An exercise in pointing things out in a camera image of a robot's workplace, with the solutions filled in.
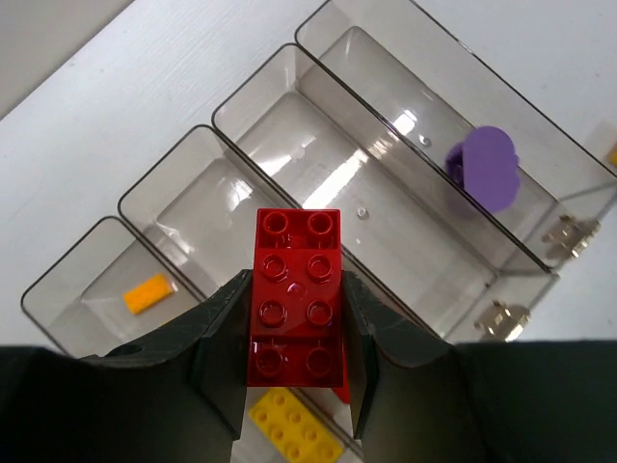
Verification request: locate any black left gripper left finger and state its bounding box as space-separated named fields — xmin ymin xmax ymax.
xmin=1 ymin=270 xmax=253 ymax=462

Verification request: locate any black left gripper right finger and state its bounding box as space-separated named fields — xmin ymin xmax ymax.
xmin=341 ymin=272 xmax=616 ymax=462

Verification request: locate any small orange lego brick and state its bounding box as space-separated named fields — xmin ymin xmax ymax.
xmin=122 ymin=274 xmax=175 ymax=315

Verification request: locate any large red lego assembly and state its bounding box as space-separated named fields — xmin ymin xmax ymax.
xmin=247 ymin=208 xmax=346 ymax=389

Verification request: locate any yellow lego plate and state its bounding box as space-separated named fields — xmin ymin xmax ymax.
xmin=249 ymin=387 xmax=343 ymax=463

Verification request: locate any purple oval lego piece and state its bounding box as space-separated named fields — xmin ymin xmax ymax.
xmin=444 ymin=125 xmax=521 ymax=214

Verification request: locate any purple yellow lego figure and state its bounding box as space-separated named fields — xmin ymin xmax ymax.
xmin=606 ymin=147 xmax=617 ymax=167

